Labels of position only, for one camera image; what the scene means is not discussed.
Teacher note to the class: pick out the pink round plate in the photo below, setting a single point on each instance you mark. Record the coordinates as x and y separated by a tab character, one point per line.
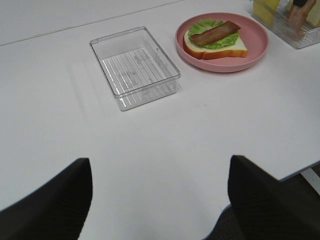
252	34

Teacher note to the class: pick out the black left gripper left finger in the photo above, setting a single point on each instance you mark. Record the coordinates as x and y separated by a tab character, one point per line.
55	211

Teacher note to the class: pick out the bread slice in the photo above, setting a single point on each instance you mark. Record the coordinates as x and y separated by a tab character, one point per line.
313	16
231	46

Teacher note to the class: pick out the left clear plastic tray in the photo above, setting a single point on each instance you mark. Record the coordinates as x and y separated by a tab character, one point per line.
136	68

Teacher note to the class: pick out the clear plastic tray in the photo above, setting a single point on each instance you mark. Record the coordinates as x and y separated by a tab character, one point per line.
287	32
136	68

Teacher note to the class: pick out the green lettuce leaf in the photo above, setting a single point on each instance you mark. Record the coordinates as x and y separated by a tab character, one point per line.
213	34

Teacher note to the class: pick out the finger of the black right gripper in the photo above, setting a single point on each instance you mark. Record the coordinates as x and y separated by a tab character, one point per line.
299	3

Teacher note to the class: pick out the brown bacon strip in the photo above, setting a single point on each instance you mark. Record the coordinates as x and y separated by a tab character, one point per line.
208	31

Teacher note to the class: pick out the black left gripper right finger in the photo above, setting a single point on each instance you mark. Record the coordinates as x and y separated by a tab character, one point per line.
267	210

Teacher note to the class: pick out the yellow cheese slice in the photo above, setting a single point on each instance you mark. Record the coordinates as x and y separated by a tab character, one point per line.
264	10

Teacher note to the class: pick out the right clear plastic tray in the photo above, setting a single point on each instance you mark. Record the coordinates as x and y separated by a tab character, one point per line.
287	32

